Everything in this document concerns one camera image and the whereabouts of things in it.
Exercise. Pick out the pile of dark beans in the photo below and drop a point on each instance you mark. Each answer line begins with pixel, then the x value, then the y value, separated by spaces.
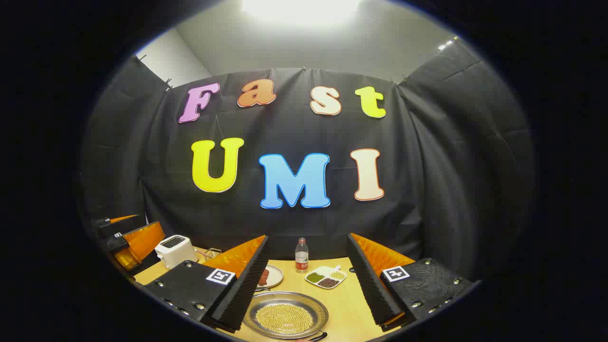
pixel 328 282

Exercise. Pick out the white divided dish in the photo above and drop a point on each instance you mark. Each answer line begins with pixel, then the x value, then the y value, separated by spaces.
pixel 327 271

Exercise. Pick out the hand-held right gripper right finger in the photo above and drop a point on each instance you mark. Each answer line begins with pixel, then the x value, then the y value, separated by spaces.
pixel 373 285

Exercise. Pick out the large ceiling light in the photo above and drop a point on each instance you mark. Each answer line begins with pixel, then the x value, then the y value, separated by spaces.
pixel 299 7

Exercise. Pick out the pile of green beans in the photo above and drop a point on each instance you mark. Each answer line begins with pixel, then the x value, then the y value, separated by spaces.
pixel 315 277

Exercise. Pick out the white round plate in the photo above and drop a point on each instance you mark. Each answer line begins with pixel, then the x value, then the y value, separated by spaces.
pixel 275 275

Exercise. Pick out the pile of yellow soybeans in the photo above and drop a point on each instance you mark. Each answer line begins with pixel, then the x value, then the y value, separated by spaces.
pixel 285 318

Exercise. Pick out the clear bottle with red label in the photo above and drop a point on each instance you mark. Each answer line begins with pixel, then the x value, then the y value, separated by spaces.
pixel 301 259

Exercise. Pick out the brown meat patty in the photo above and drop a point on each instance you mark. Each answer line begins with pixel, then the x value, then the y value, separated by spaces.
pixel 264 277

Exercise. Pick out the white toaster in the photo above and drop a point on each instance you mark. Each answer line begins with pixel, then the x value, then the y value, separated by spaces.
pixel 173 251

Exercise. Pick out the small ceiling light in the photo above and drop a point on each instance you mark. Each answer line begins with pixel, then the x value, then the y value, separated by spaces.
pixel 446 45

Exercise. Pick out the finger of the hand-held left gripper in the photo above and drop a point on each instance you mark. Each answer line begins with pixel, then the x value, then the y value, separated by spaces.
pixel 145 240
pixel 118 228

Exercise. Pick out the pile of pale beans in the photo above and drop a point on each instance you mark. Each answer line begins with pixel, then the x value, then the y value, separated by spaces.
pixel 338 274

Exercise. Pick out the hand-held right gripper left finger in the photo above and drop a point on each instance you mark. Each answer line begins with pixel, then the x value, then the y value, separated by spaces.
pixel 247 280

